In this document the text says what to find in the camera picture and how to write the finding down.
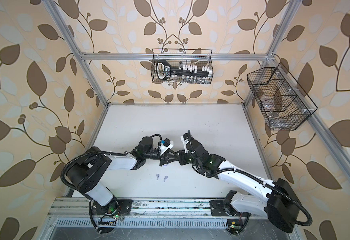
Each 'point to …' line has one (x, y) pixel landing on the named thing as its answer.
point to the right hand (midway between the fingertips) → (177, 154)
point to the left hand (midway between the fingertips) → (179, 157)
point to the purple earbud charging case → (165, 165)
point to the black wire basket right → (285, 104)
